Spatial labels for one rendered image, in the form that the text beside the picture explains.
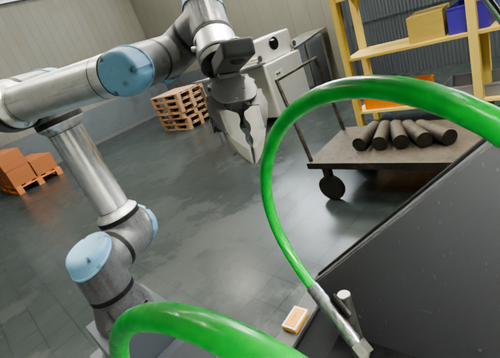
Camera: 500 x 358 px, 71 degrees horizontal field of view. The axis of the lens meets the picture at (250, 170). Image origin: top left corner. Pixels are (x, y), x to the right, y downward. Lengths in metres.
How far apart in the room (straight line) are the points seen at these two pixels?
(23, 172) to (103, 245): 7.51
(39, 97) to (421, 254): 0.70
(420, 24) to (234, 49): 3.25
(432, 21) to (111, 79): 3.28
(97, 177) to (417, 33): 3.20
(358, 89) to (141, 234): 0.86
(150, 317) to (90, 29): 10.69
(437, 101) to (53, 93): 0.64
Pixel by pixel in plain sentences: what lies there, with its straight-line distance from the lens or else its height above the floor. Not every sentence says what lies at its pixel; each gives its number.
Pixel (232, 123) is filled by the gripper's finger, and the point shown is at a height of 1.35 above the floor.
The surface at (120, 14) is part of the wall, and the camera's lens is 11.26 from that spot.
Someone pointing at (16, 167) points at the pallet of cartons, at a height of 0.52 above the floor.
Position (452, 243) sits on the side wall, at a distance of 0.58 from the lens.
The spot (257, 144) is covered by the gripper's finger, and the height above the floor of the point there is 1.32.
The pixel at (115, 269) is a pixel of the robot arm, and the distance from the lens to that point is 0.95.
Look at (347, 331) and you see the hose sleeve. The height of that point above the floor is 1.13.
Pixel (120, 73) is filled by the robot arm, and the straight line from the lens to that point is 0.59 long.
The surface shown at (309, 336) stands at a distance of 0.74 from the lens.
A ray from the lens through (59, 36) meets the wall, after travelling 10.53.
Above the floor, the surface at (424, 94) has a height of 1.41.
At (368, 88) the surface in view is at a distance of 0.21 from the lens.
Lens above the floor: 1.47
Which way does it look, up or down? 21 degrees down
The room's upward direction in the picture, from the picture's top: 20 degrees counter-clockwise
